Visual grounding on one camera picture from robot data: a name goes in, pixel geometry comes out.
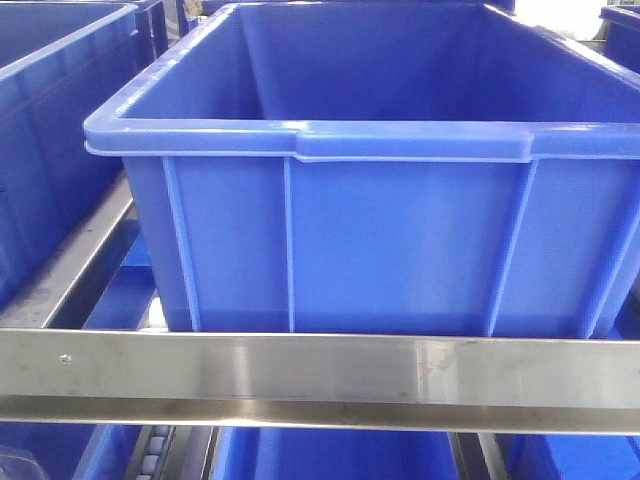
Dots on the large blue crate centre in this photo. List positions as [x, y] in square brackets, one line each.
[382, 167]

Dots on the blue crate at left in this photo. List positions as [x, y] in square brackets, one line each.
[60, 60]

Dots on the steel rack front rail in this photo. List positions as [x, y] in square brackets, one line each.
[320, 380]

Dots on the blue crate lower middle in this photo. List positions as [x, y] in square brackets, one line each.
[282, 453]

